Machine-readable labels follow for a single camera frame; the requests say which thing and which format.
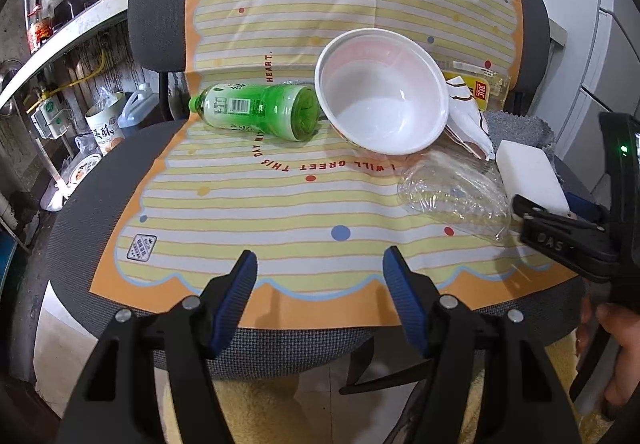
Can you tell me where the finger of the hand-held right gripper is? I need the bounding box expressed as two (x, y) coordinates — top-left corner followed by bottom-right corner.
(512, 194), (621, 283)
(567, 191), (608, 226)

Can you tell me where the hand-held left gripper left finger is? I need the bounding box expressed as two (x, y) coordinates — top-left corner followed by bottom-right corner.
(59, 250), (259, 444)

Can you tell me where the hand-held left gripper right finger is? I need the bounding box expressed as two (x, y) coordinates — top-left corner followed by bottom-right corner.
(382, 247), (584, 444)

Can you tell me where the white sponge block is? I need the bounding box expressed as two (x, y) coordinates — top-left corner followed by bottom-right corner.
(495, 139), (571, 217)

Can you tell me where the white brown-printed paper napkin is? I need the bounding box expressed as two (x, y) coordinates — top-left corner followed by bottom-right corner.
(442, 76), (496, 161)

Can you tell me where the clear yellow plastic packet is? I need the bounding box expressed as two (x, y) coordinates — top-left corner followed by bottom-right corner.
(440, 59), (511, 112)

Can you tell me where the green plastic bottle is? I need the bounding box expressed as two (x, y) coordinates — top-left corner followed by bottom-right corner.
(188, 82), (322, 143)

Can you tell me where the white paper bowl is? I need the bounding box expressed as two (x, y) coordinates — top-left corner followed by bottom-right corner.
(314, 27), (450, 156)

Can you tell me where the person's right hand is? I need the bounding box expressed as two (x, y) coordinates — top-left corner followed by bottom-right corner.
(574, 301), (640, 408)

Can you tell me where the black mesh office chair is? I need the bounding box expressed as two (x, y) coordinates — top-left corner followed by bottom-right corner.
(45, 0), (591, 397)

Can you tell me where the striped yellow dotted mat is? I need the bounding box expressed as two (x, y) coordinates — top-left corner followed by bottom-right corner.
(90, 0), (581, 331)

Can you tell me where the white cabinet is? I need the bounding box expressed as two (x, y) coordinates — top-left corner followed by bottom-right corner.
(547, 0), (640, 205)

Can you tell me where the white plate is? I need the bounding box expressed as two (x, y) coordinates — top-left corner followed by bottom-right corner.
(64, 151), (104, 186)

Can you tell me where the clear plastic jug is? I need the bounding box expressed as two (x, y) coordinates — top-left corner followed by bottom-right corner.
(117, 82), (153, 131)

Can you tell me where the white printed tin can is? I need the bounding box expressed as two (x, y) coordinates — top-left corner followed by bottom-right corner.
(84, 92), (126, 155)

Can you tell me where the white kitchen counter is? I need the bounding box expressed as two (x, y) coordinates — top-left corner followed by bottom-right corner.
(0, 0), (133, 110)

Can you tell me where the yellow gas hose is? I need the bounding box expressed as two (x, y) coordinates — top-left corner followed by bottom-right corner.
(30, 47), (109, 101)

